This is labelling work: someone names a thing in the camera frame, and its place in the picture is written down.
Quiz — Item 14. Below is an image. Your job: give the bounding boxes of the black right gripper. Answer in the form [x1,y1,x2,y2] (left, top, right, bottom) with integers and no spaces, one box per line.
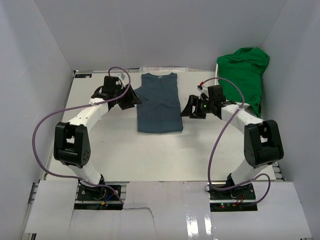
[180,95,214,120]

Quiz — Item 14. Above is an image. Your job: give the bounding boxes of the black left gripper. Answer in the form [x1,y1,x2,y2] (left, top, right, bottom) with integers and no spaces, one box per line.
[113,84,142,111]

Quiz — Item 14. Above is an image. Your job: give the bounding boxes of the blue t shirt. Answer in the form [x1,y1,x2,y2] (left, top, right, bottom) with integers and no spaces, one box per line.
[134,72,184,134]

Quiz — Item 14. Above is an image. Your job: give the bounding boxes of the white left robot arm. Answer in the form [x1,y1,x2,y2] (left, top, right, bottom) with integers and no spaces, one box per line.
[53,75,142,200]

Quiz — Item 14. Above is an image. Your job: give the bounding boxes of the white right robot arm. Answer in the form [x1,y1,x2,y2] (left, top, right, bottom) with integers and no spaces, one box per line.
[180,85,284,200]

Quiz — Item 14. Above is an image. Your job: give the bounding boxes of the papers behind table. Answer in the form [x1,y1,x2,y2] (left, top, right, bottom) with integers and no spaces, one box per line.
[139,67,189,73]

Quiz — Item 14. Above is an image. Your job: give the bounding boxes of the white plastic basket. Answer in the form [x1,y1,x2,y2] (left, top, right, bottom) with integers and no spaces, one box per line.
[214,63,219,85]

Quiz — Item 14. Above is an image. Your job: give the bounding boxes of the black label sticker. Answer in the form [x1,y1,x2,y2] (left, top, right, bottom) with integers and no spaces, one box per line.
[74,74,92,79]

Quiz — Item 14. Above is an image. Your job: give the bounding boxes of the green t shirt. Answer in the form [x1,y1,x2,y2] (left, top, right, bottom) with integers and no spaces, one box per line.
[216,47,270,117]

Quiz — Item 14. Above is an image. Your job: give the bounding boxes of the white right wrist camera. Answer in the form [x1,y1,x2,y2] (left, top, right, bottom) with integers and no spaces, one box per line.
[197,85,209,98]

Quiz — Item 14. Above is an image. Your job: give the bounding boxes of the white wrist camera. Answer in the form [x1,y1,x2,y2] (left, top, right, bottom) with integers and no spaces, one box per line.
[197,85,209,98]
[118,73,126,82]

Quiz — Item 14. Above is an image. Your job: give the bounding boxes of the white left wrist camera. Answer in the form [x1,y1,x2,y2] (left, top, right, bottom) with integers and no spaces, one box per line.
[118,73,126,82]

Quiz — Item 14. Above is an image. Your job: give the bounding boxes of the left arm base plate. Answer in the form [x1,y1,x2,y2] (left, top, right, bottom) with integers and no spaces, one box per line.
[74,184,123,211]

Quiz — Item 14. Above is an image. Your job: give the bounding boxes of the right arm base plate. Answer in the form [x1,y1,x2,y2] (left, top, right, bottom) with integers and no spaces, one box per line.
[204,184,258,213]

